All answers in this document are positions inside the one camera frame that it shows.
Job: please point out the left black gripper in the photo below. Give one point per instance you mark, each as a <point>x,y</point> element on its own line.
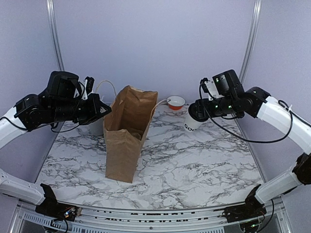
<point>95,104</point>

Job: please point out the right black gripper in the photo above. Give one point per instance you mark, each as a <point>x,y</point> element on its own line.
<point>212,115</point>

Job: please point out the black plastic cup lid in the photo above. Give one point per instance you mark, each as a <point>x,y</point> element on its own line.
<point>196,114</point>

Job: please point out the brown paper bag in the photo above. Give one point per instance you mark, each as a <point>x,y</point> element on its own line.
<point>132,111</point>

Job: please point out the white paper cup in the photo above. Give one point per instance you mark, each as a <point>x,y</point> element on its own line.
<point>190,124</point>

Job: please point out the brown cardboard cup carrier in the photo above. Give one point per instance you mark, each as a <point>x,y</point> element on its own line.
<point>137,135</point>

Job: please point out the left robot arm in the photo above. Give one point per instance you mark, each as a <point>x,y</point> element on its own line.
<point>64,99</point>

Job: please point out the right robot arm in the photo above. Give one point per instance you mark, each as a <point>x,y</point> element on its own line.
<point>226,96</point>

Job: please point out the white cylindrical straw holder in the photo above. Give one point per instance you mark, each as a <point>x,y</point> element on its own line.
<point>96,128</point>

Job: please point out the orange and white bowl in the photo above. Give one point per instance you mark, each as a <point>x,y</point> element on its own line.
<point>175,102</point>

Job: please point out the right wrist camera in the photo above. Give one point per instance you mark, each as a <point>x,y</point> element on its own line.
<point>209,87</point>

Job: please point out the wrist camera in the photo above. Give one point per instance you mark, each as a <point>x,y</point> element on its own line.
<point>87,86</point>
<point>209,87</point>

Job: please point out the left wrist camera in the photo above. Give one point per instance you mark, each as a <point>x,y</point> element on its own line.
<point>87,86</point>

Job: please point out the right aluminium frame post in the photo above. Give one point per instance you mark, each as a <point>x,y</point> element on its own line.
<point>251,39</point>

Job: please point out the aluminium frame post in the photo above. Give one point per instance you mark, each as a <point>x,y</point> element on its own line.
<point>251,39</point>
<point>54,34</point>

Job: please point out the left aluminium frame post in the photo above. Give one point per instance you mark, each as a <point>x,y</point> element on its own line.
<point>54,34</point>

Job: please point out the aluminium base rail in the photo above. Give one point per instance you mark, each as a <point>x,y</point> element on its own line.
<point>272,218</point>

